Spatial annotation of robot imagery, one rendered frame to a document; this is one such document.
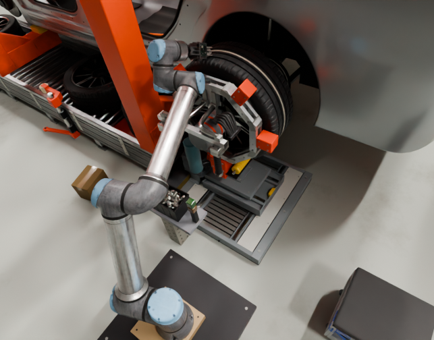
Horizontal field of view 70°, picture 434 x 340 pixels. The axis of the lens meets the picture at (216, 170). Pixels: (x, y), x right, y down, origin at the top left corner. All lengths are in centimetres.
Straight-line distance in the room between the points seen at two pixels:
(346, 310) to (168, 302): 88
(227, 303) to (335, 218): 105
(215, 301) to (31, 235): 160
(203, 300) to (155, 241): 71
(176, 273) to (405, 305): 118
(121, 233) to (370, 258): 164
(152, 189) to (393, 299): 132
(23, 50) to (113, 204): 263
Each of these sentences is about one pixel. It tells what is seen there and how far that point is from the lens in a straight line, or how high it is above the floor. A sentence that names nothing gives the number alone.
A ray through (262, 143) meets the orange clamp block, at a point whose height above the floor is 87.
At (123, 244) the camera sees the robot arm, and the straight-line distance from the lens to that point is 131.
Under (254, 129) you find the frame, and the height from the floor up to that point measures 94.
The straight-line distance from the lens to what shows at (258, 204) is 222.
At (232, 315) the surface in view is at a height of 30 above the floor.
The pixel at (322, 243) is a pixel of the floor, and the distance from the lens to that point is 229.
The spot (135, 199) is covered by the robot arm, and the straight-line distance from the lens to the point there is 112.
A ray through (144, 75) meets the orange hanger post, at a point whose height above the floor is 108.
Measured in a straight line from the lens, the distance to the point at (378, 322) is 183.
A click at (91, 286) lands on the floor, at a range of 237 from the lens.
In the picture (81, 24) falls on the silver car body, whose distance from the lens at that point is 297.
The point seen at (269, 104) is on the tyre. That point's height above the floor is 102.
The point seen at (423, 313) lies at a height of 34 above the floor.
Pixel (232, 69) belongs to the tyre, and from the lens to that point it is 156.
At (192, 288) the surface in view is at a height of 30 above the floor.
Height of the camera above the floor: 202
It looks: 51 degrees down
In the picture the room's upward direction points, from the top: 8 degrees counter-clockwise
